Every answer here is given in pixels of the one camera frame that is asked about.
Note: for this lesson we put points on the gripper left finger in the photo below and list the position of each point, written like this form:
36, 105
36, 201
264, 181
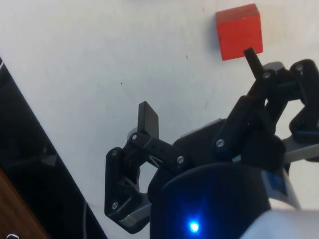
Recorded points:
149, 147

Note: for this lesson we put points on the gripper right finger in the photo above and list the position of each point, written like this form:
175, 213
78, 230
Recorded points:
261, 104

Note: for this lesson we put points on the red cube block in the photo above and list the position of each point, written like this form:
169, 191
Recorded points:
239, 32

